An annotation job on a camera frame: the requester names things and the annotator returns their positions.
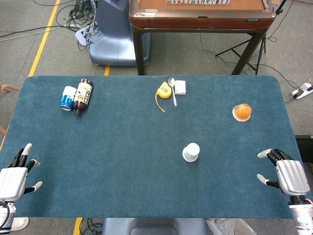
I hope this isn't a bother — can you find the blue white drink can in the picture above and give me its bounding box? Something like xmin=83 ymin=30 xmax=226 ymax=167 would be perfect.
xmin=59 ymin=85 xmax=77 ymax=112

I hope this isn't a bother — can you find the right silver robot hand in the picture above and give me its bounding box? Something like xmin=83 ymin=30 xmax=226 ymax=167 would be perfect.
xmin=256 ymin=148 xmax=311 ymax=204

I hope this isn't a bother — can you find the yellow tape measure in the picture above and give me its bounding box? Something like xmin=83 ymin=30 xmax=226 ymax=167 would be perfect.
xmin=155 ymin=82 xmax=172 ymax=113

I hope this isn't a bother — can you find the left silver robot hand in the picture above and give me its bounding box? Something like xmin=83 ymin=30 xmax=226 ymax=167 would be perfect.
xmin=0 ymin=143 xmax=44 ymax=203

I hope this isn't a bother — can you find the black box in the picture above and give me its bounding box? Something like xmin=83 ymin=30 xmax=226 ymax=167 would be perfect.
xmin=294 ymin=134 xmax=313 ymax=164

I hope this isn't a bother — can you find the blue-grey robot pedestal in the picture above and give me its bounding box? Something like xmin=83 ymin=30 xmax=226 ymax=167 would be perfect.
xmin=89 ymin=0 xmax=151 ymax=66

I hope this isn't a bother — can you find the orange translucent plastic bowl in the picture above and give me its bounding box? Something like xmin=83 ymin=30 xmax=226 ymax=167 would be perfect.
xmin=232 ymin=103 xmax=252 ymax=123

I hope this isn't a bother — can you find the black tripod stand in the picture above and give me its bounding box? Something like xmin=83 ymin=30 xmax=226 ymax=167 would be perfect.
xmin=215 ymin=0 xmax=288 ymax=75

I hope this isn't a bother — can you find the small white box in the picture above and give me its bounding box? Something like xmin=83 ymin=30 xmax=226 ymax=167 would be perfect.
xmin=174 ymin=80 xmax=186 ymax=95

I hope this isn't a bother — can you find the clear plastic bag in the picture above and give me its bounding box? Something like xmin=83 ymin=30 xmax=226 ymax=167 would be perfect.
xmin=205 ymin=217 xmax=257 ymax=235

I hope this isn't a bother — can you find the brown tea bottle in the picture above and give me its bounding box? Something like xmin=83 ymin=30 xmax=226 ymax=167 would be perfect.
xmin=73 ymin=78 xmax=94 ymax=117

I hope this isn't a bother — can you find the black floor cable bundle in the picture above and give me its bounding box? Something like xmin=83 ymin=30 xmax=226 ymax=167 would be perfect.
xmin=31 ymin=0 xmax=98 ymax=51

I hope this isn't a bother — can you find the row of face-up mahjong tiles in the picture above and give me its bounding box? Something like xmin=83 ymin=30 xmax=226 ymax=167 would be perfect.
xmin=166 ymin=0 xmax=230 ymax=5

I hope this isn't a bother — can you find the white paper cup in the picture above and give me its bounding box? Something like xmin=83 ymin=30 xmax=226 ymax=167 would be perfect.
xmin=182 ymin=142 xmax=201 ymax=163

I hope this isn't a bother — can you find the white power strip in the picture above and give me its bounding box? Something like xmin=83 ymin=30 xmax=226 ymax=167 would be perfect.
xmin=75 ymin=25 xmax=95 ymax=46
xmin=289 ymin=82 xmax=313 ymax=100

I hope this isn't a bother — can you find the blue felt table mat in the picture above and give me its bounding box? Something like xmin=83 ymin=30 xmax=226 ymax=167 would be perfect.
xmin=0 ymin=75 xmax=313 ymax=219

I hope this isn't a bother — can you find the white plastic spoon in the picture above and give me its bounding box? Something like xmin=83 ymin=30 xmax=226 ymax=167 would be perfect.
xmin=168 ymin=77 xmax=178 ymax=107

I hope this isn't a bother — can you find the brown mahjong table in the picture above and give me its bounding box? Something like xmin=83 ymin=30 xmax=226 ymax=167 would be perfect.
xmin=129 ymin=0 xmax=276 ymax=75

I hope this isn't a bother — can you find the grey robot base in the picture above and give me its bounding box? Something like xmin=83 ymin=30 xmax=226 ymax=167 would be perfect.
xmin=101 ymin=217 xmax=208 ymax=235

